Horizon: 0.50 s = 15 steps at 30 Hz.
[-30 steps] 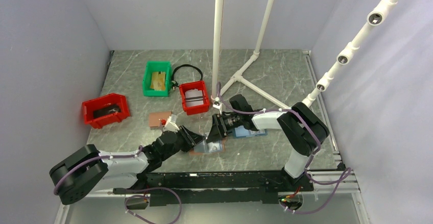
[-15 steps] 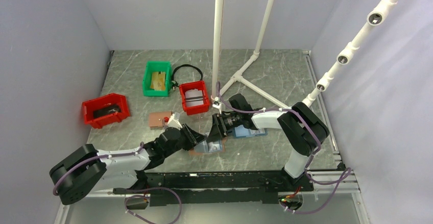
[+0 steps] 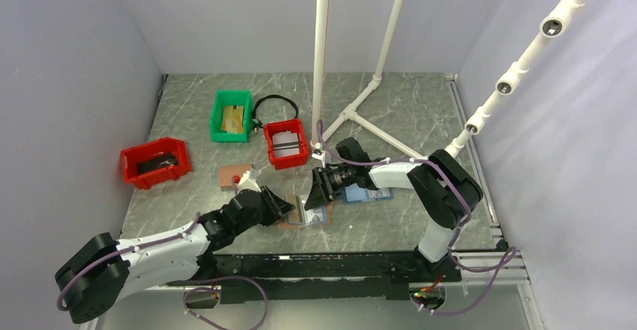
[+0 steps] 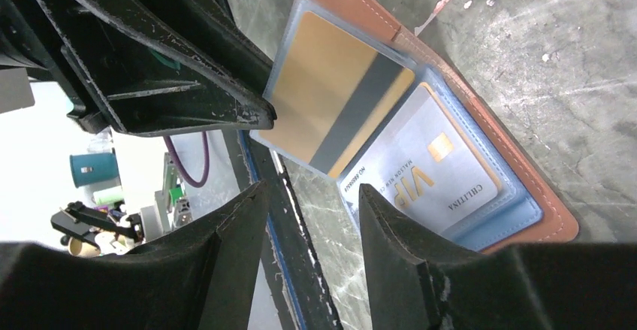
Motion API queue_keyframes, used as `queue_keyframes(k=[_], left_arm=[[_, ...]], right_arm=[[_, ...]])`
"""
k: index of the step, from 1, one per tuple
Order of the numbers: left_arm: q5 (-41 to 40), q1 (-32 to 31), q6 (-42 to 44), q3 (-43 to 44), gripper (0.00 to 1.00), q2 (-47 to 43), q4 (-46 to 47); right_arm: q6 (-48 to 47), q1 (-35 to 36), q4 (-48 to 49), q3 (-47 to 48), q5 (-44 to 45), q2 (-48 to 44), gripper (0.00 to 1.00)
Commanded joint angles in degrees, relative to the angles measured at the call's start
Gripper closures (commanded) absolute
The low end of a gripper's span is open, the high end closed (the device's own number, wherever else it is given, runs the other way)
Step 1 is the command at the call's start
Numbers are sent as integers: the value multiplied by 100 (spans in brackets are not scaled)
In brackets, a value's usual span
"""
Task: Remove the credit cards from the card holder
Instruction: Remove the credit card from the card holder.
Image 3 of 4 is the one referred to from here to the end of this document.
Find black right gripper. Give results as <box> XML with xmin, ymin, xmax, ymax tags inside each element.
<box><xmin>304</xmin><ymin>165</ymin><xmax>355</xmax><ymax>210</ymax></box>

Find tan card holder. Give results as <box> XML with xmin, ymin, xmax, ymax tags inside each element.
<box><xmin>277</xmin><ymin>195</ymin><xmax>334</xmax><ymax>229</ymax></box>
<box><xmin>217</xmin><ymin>163</ymin><xmax>253</xmax><ymax>191</ymax></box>

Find white magnetic stripe card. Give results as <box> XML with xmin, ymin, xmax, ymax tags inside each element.
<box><xmin>297</xmin><ymin>195</ymin><xmax>329</xmax><ymax>226</ymax></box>

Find blue card holder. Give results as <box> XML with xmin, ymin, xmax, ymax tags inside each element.
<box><xmin>343</xmin><ymin>184</ymin><xmax>394</xmax><ymax>204</ymax></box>

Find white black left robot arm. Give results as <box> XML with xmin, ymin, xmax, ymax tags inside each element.
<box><xmin>54</xmin><ymin>186</ymin><xmax>295</xmax><ymax>324</ymax></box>

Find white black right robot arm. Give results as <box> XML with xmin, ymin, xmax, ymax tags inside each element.
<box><xmin>304</xmin><ymin>138</ymin><xmax>484</xmax><ymax>281</ymax></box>

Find white cards in red bin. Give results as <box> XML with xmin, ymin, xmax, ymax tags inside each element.
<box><xmin>272</xmin><ymin>131</ymin><xmax>300</xmax><ymax>159</ymax></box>

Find tan closed card holder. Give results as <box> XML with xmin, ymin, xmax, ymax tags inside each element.
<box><xmin>217</xmin><ymin>163</ymin><xmax>253</xmax><ymax>191</ymax></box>

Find yellow cards in green bin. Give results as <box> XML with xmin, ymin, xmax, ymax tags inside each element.
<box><xmin>220</xmin><ymin>105</ymin><xmax>244</xmax><ymax>135</ymax></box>

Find small red bin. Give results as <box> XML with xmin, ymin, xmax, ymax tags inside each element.
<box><xmin>264</xmin><ymin>119</ymin><xmax>309</xmax><ymax>170</ymax></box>

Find green bin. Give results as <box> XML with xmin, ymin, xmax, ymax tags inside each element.
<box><xmin>209</xmin><ymin>90</ymin><xmax>253</xmax><ymax>143</ymax></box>

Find black item in red bin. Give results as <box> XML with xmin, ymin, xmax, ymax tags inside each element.
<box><xmin>137</xmin><ymin>153</ymin><xmax>179</xmax><ymax>175</ymax></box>

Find large red bin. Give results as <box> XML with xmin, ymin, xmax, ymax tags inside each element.
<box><xmin>120</xmin><ymin>137</ymin><xmax>192</xmax><ymax>190</ymax></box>

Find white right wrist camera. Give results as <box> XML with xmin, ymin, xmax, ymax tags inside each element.
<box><xmin>311</xmin><ymin>148</ymin><xmax>328</xmax><ymax>166</ymax></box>

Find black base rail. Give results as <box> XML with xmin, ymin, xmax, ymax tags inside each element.
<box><xmin>170</xmin><ymin>250</ymin><xmax>461</xmax><ymax>304</ymax></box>

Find white PVC pipe frame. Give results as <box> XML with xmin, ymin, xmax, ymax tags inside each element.
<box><xmin>309</xmin><ymin>0</ymin><xmax>429</xmax><ymax>162</ymax></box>

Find black cable loop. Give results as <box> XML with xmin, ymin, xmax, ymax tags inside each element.
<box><xmin>251</xmin><ymin>94</ymin><xmax>300</xmax><ymax>132</ymax></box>

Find white PVC camera pole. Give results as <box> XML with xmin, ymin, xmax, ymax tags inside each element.
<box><xmin>445</xmin><ymin>0</ymin><xmax>585</xmax><ymax>158</ymax></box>

